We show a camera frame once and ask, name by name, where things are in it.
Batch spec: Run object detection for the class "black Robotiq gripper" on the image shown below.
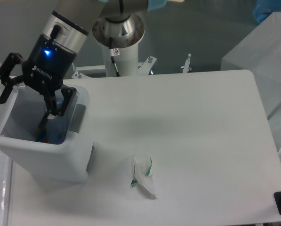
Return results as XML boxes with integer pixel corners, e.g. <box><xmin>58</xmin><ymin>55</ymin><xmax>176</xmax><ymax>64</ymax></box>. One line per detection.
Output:
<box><xmin>0</xmin><ymin>34</ymin><xmax>77</xmax><ymax>129</ymax></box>

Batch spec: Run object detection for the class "crushed clear plastic bottle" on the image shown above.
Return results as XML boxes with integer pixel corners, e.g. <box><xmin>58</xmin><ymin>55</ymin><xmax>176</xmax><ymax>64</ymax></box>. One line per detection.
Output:
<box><xmin>46</xmin><ymin>98</ymin><xmax>69</xmax><ymax>144</ymax></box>

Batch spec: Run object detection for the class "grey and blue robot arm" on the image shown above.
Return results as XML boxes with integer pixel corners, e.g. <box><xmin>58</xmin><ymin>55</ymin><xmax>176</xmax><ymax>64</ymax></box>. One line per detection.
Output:
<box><xmin>0</xmin><ymin>0</ymin><xmax>167</xmax><ymax>128</ymax></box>

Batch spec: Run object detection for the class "white trash can lid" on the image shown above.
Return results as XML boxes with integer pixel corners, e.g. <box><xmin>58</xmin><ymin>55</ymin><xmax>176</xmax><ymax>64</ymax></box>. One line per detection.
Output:
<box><xmin>0</xmin><ymin>62</ymin><xmax>25</xmax><ymax>138</ymax></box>

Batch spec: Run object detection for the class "white trash can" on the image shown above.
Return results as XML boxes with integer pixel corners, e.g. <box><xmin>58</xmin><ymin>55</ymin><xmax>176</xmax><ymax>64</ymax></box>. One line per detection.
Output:
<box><xmin>0</xmin><ymin>85</ymin><xmax>94</xmax><ymax>183</ymax></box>

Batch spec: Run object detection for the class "blue orange snack packet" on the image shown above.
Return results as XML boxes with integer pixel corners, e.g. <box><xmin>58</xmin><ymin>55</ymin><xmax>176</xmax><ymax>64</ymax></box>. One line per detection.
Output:
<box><xmin>35</xmin><ymin>127</ymin><xmax>48</xmax><ymax>143</ymax></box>

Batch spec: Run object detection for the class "crumpled white green wrapper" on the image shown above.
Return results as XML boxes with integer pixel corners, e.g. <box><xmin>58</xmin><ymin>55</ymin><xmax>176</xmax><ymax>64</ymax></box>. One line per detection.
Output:
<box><xmin>130</xmin><ymin>155</ymin><xmax>156</xmax><ymax>199</ymax></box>

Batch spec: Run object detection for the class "translucent plastic box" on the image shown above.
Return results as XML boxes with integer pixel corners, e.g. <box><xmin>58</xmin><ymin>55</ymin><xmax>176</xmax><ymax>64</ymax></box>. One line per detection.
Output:
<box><xmin>221</xmin><ymin>12</ymin><xmax>281</xmax><ymax>152</ymax></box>

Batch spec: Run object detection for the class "blue plastic bag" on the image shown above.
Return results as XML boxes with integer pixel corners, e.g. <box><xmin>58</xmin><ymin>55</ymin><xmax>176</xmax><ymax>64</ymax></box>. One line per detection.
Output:
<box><xmin>253</xmin><ymin>0</ymin><xmax>281</xmax><ymax>24</ymax></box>

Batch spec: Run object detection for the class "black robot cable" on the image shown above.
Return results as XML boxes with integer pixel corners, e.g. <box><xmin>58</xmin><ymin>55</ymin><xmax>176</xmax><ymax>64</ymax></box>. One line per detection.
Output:
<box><xmin>108</xmin><ymin>37</ymin><xmax>121</xmax><ymax>77</ymax></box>

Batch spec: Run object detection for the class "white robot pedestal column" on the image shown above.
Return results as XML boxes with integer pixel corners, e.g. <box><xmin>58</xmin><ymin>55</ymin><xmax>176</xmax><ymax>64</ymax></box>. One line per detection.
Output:
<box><xmin>92</xmin><ymin>13</ymin><xmax>145</xmax><ymax>65</ymax></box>

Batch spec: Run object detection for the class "white pedestal base frame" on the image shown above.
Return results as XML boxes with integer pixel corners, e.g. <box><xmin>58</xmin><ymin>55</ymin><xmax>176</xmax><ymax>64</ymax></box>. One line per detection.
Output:
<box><xmin>71</xmin><ymin>53</ymin><xmax>193</xmax><ymax>79</ymax></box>

